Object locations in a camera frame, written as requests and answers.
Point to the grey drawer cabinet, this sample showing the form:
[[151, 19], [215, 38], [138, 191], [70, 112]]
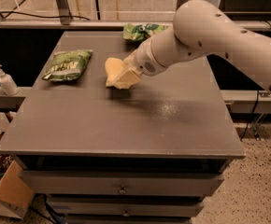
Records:
[[173, 123]]

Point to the light green snack bag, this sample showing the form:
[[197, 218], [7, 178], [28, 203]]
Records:
[[141, 32]]

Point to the cardboard box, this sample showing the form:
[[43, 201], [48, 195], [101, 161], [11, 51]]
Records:
[[15, 195]]

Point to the top drawer with knob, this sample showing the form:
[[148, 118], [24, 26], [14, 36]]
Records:
[[132, 184]]

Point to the green jalapeno chip bag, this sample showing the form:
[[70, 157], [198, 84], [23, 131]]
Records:
[[68, 65]]

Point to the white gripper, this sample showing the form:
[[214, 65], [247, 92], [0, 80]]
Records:
[[142, 62]]

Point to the drawer with knob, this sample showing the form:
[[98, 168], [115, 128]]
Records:
[[132, 184], [126, 207]]

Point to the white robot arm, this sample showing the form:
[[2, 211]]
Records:
[[198, 29]]

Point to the yellow wavy sponge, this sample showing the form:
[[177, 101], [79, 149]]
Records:
[[113, 67]]

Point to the white pump bottle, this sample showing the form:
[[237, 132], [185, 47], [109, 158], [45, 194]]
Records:
[[7, 83]]

